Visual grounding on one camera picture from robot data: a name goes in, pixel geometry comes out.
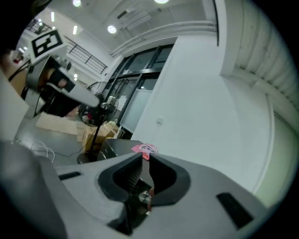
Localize person's left hand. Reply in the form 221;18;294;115
46;68;76;93

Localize black railing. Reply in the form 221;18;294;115
64;35;108;75

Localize black standing fan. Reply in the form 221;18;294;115
76;81;120;164

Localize black framed glass doors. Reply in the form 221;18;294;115
102;43;175;134

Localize white ceiling pipes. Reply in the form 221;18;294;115
109;20;217;57

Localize pink round label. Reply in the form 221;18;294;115
130;143;159;161

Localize flat pale cardboard box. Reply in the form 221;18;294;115
35;113;78;135

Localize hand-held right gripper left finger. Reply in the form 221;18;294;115
56;153;146;235

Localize ceiling air vent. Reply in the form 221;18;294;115
116;7;135;20

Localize silver washing machine dial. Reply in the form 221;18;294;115
138;190;152;204

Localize brown cardboard box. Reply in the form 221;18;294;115
83;123;120;154

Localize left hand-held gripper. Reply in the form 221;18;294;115
24;28;101;118

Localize white cable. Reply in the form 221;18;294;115
13;137;56;163

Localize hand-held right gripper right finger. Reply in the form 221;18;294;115
130;154;269;239

